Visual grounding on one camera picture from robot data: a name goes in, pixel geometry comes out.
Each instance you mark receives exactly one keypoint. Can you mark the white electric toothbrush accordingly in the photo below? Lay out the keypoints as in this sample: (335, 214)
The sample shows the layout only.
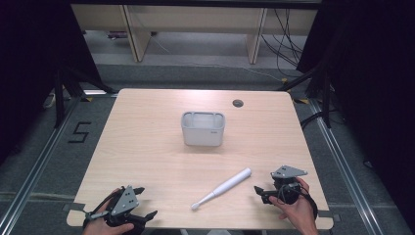
(225, 187)

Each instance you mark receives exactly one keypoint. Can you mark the grey plastic storage box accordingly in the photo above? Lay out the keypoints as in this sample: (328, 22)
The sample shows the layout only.
(203, 129)

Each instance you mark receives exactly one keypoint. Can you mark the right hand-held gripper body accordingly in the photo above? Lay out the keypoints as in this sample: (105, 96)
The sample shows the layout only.
(287, 182)

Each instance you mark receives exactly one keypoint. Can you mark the person's right hand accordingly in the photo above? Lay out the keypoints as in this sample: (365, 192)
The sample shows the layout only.
(298, 212)

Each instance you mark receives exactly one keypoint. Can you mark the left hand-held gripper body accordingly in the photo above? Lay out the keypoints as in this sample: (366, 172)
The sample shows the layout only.
(125, 202)

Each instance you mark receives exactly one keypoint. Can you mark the black metal stand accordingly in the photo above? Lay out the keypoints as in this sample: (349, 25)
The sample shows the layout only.
(326, 98)
(60, 98)

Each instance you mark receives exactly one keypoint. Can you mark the black curtain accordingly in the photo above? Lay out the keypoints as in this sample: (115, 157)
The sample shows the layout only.
(372, 81)
(36, 65)

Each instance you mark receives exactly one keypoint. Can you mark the metal floor rail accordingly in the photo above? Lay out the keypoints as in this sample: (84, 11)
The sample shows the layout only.
(345, 176)
(32, 176)

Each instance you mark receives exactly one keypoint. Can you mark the person's left hand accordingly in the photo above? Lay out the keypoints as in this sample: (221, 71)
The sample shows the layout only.
(104, 228)

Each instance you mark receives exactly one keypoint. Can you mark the yellow tape piece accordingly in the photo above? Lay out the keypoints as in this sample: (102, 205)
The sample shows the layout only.
(86, 99)
(301, 101)

